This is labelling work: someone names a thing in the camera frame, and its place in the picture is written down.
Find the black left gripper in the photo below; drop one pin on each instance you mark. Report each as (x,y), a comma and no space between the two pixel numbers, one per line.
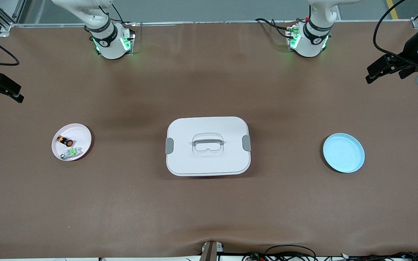
(411,48)

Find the orange push-button switch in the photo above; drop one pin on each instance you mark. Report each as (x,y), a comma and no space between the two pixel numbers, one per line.
(65,141)

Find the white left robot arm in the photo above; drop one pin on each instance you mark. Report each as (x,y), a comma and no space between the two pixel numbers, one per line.
(310,40)

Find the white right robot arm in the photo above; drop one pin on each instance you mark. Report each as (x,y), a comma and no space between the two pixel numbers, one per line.
(109,43)

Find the pink round plate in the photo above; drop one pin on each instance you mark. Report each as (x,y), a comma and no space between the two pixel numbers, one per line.
(80,132)

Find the blue round plate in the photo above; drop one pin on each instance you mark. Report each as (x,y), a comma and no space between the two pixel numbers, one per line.
(343,154)

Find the grey box latch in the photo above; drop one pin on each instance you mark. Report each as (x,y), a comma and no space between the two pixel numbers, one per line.
(169,145)
(246,143)

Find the white lidded storage box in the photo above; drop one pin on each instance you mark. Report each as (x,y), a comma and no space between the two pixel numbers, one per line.
(209,163)

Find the brown table mat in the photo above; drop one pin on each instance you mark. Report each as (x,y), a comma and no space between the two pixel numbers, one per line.
(209,210)

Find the green push-button switch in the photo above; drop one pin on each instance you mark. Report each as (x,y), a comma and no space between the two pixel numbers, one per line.
(72,152)

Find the brown camera mount post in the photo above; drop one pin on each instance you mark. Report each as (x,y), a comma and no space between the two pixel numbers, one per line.
(209,252)

